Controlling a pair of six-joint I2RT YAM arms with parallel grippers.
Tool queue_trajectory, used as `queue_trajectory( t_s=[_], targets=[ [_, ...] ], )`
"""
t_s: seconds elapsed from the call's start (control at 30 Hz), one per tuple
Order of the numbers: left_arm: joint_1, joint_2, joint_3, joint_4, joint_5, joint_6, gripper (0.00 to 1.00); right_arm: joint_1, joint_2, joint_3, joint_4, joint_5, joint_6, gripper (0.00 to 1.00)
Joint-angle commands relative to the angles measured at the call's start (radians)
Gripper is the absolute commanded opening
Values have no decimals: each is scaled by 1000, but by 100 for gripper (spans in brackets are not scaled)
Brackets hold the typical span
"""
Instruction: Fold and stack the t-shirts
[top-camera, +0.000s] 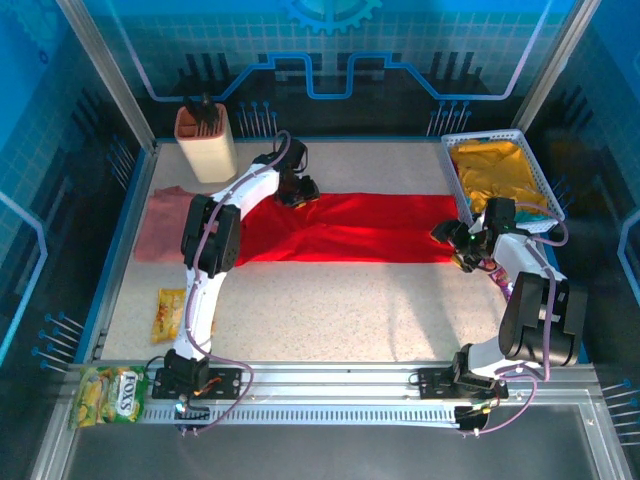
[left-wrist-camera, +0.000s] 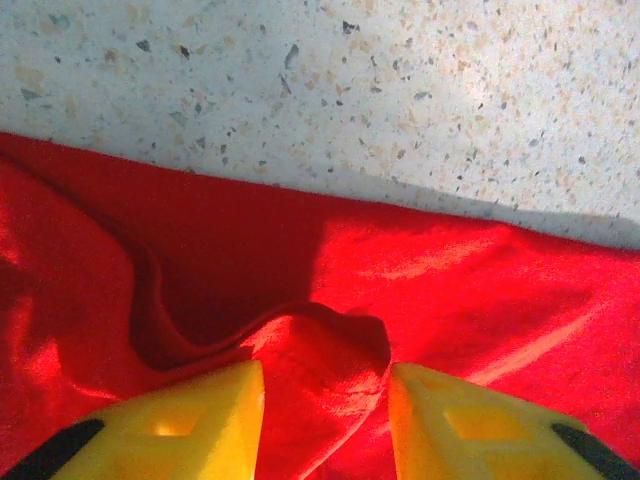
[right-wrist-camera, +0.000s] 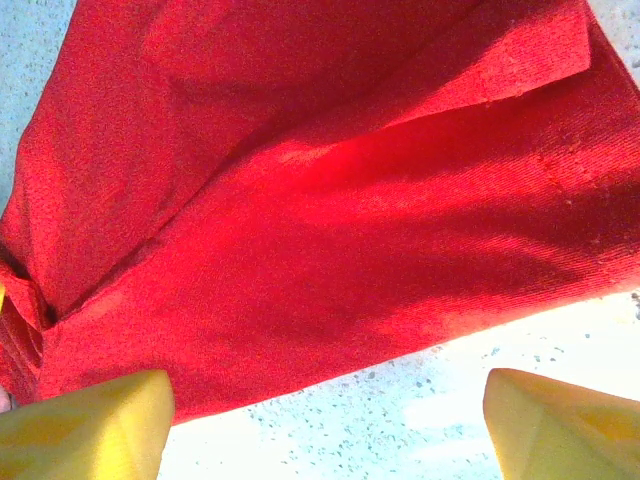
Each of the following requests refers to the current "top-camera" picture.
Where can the grey metal panel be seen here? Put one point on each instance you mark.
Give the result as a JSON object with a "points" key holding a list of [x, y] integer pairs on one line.
{"points": [[325, 455]]}

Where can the folded pink t-shirt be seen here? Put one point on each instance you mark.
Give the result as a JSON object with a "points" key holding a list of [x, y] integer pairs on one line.
{"points": [[160, 230]]}

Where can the yellow t-shirt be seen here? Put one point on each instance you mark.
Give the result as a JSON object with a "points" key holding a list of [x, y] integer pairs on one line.
{"points": [[495, 170]]}

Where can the black controller board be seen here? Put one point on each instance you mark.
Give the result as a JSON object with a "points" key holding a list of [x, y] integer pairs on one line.
{"points": [[470, 420], [195, 413]]}

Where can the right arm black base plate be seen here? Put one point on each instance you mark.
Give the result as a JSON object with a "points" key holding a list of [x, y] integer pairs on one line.
{"points": [[430, 385]]}

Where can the beige knife block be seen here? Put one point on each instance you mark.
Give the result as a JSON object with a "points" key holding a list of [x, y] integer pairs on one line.
{"points": [[212, 155]]}

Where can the green Fox's candy bag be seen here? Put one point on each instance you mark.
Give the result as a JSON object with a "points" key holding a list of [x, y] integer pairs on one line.
{"points": [[110, 397]]}

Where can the purple pink snack packet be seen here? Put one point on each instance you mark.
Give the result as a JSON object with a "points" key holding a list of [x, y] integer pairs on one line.
{"points": [[500, 280]]}

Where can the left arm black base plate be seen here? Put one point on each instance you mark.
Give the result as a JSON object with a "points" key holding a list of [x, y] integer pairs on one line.
{"points": [[227, 387]]}

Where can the red printed t-shirt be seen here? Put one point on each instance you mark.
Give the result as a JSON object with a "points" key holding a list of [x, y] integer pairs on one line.
{"points": [[350, 235]]}

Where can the aluminium frame post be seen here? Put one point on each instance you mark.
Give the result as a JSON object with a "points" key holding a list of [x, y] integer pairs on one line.
{"points": [[111, 75], [552, 65]]}

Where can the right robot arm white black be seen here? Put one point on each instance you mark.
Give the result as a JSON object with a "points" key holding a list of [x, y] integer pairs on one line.
{"points": [[530, 320]]}

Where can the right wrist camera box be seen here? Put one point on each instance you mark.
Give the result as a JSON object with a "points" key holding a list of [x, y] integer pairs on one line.
{"points": [[477, 225]]}

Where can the aluminium mounting rail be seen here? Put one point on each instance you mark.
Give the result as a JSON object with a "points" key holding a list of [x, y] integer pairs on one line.
{"points": [[325, 385]]}

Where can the teal garment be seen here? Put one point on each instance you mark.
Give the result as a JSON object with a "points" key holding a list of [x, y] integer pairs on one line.
{"points": [[530, 217]]}

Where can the yellow snack bag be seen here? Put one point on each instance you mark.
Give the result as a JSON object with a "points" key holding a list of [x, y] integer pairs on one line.
{"points": [[167, 315]]}

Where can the white plastic mesh basket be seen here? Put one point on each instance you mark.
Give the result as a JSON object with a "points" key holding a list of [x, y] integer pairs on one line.
{"points": [[540, 170]]}

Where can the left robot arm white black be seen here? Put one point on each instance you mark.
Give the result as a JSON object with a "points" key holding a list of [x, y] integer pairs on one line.
{"points": [[202, 310]]}

